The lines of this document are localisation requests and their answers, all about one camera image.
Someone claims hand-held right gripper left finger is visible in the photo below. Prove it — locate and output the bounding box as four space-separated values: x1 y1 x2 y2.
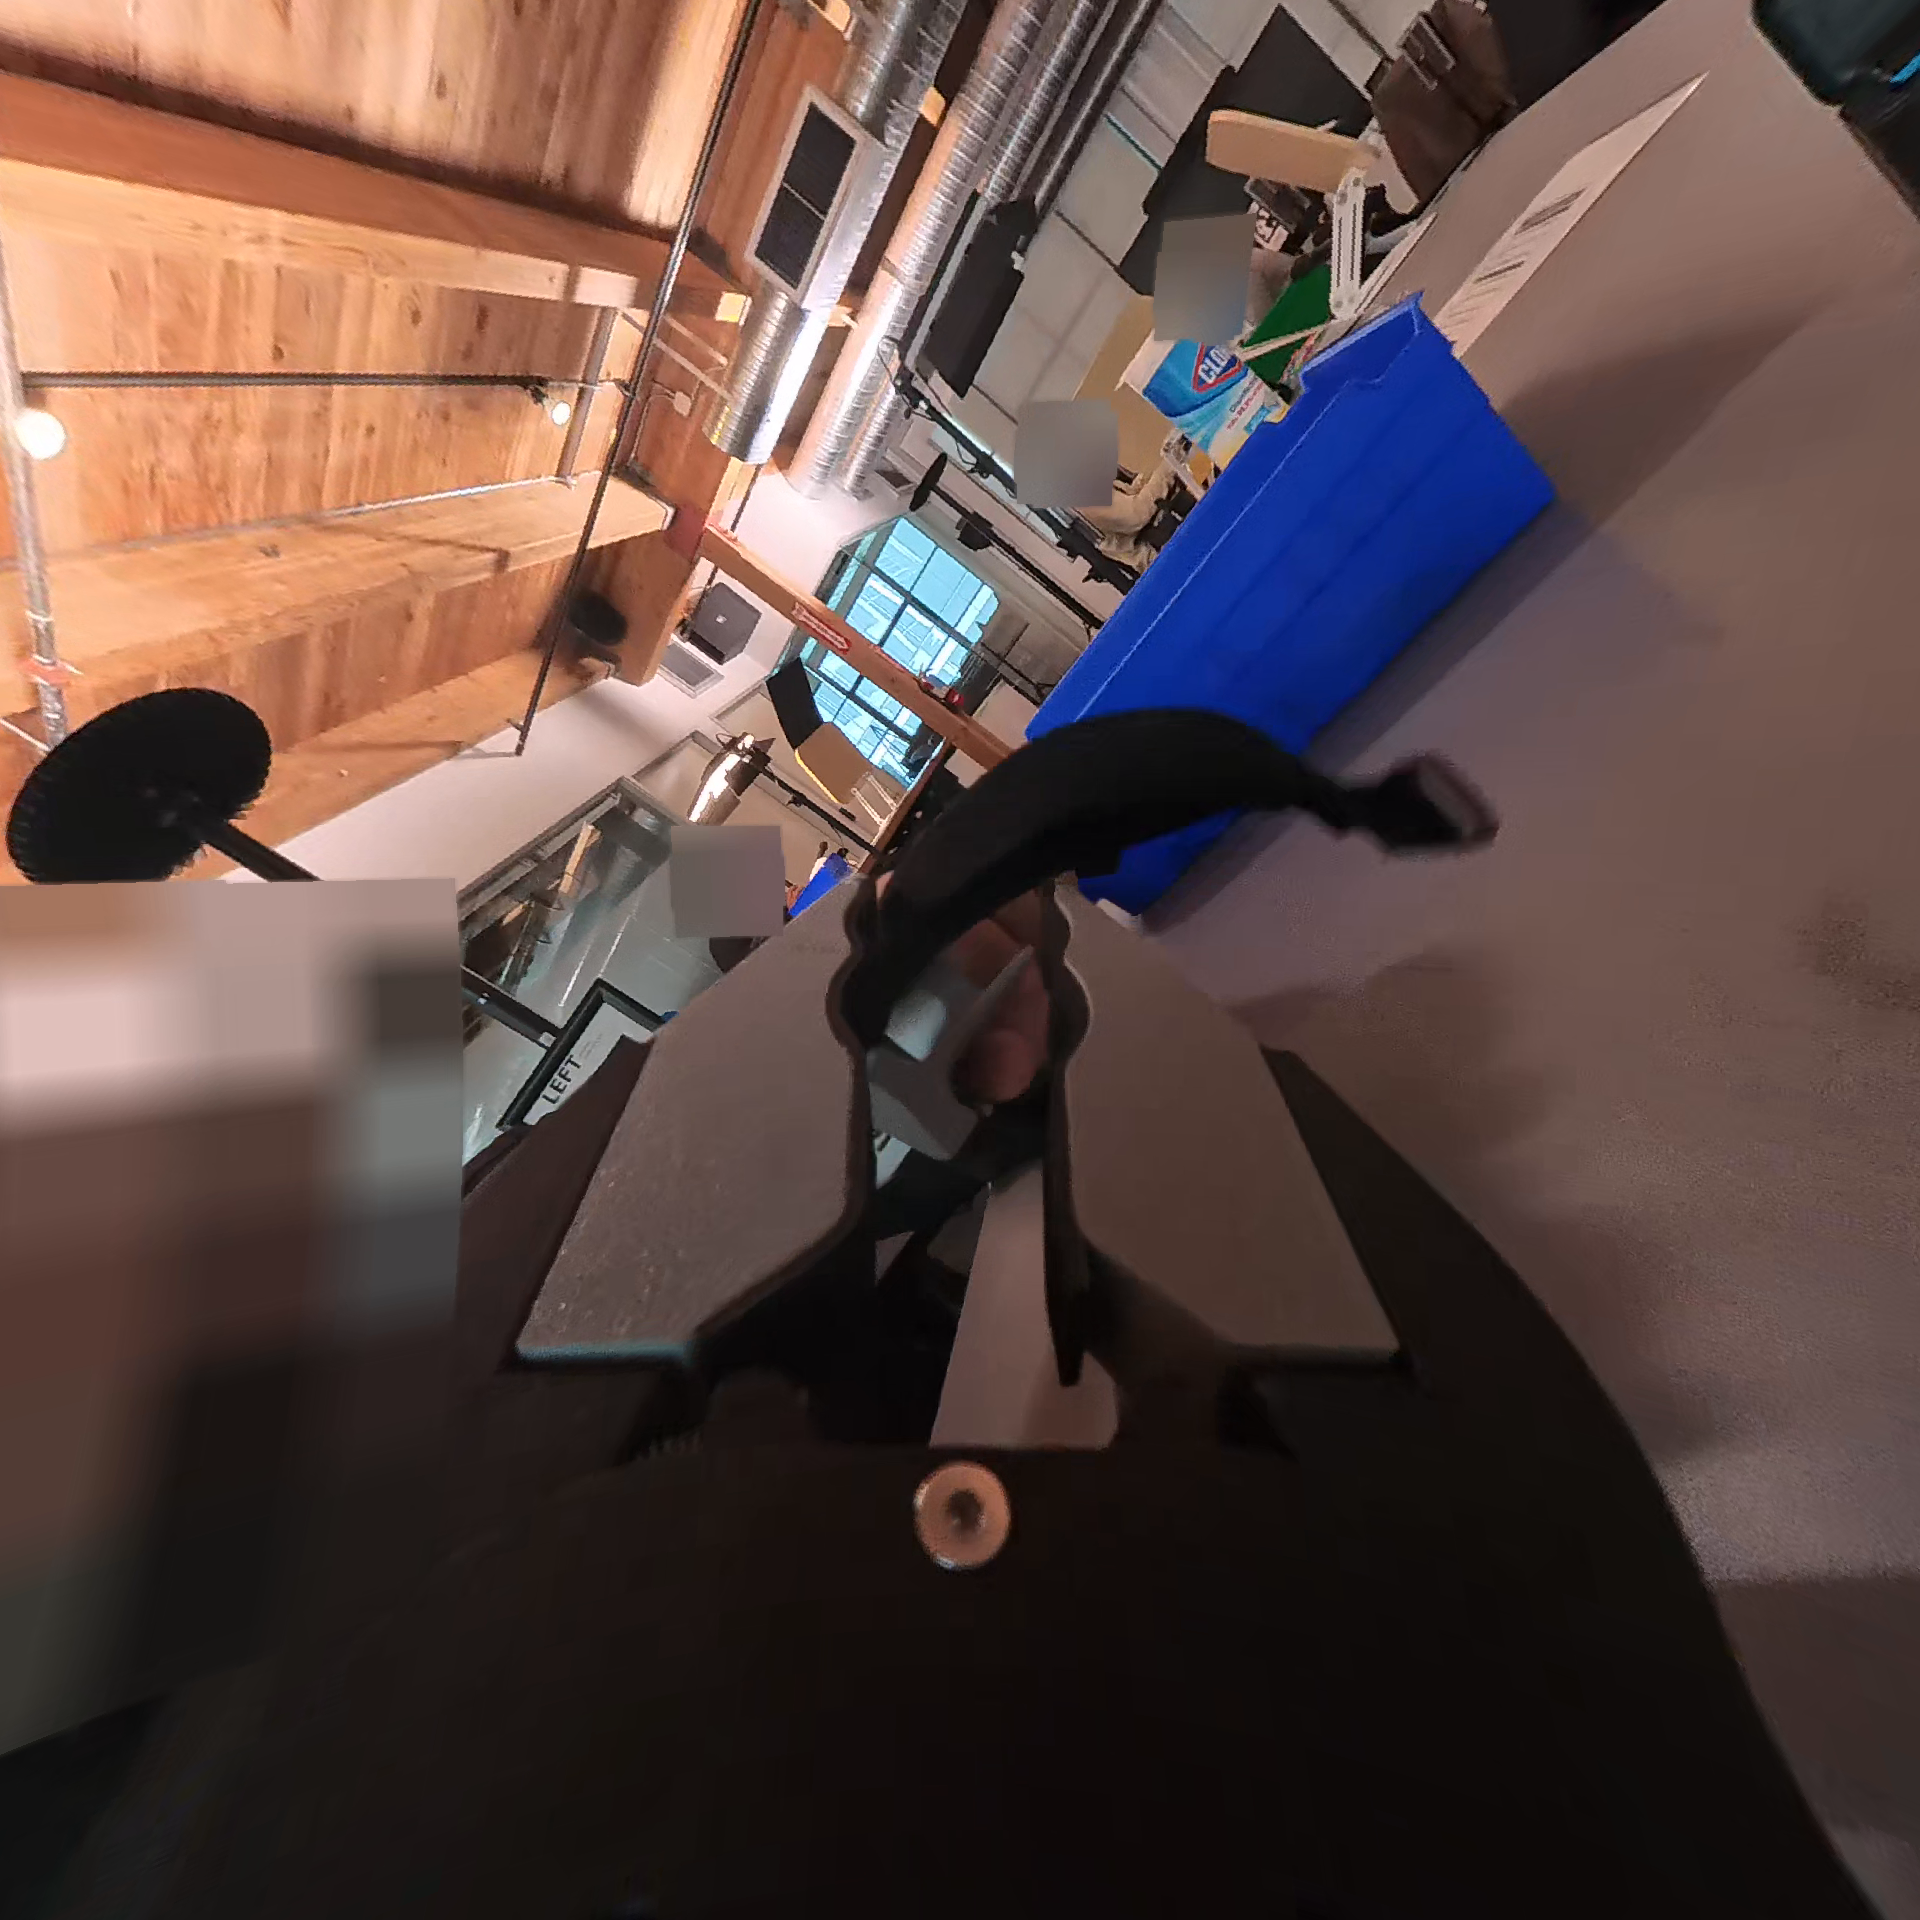
513 874 889 1367

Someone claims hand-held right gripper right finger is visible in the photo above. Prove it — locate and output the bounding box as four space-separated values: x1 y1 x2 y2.
1034 883 1401 1389

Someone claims black strap with buckle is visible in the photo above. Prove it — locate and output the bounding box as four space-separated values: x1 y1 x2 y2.
863 707 1503 1038

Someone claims person's left hand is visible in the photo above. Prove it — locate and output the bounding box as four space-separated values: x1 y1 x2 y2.
957 926 1056 1108

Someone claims fiducial marker board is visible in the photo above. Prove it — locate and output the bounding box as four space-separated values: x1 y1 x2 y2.
493 978 667 1137

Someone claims studio light on tripod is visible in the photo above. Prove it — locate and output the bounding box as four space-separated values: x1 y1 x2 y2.
687 731 786 830

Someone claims window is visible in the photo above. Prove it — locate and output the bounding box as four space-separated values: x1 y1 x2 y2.
786 515 1004 785

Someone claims blue plastic bin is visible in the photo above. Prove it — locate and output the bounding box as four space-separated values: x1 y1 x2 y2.
1025 292 1559 918

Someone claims black floor lamp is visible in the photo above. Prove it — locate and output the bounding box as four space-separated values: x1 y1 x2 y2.
5 686 325 890

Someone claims beige rounded board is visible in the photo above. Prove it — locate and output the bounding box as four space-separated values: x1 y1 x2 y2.
1072 292 1164 437

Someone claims disinfecting wipes canister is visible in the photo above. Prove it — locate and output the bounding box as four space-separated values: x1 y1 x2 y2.
1140 335 1289 447

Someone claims black light panel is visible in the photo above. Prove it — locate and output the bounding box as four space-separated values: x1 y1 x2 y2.
915 194 1041 397

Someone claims beige board on white stand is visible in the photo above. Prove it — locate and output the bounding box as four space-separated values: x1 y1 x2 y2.
1204 107 1425 329

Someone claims white paper sheet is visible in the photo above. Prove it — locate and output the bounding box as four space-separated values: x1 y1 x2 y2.
1432 71 1716 349

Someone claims dark charging case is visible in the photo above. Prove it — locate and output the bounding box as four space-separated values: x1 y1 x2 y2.
1748 0 1920 147

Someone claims wooden post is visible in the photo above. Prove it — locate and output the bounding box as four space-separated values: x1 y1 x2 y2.
694 528 1018 774

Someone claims silver air duct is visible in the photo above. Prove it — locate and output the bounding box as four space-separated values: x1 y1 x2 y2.
702 0 1177 500

